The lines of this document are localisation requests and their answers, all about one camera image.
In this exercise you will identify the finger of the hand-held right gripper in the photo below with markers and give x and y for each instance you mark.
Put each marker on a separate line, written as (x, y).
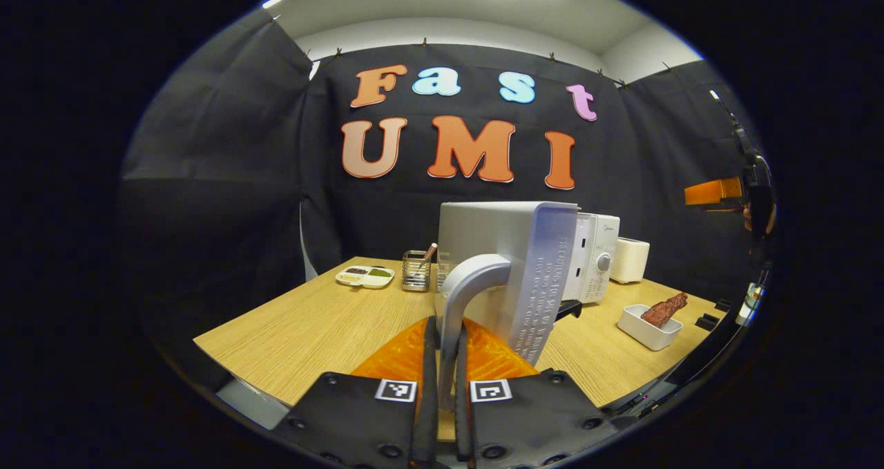
(711, 193)

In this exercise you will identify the brown meat piece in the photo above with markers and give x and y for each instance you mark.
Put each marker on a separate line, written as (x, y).
(663, 310)

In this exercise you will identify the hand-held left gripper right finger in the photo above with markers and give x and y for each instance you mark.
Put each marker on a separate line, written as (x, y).
(461, 400)

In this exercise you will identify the small black object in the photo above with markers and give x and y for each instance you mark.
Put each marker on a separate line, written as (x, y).
(708, 322)

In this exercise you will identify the white rectangular dish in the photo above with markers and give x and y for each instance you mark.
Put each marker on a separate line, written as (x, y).
(646, 334)

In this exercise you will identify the divided white seed tray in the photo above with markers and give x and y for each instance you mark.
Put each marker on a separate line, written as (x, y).
(364, 276)

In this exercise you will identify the white toaster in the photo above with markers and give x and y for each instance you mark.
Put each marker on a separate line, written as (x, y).
(630, 260)

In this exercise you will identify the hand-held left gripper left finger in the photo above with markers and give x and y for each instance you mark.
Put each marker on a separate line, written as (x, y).
(428, 400)

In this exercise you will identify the ceiling light strip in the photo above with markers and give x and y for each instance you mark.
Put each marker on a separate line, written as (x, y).
(273, 1)

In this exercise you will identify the metal mesh utensil holder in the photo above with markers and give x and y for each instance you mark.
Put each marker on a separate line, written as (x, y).
(416, 275)

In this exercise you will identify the white microwave oven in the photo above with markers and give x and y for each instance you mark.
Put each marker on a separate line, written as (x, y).
(483, 234)

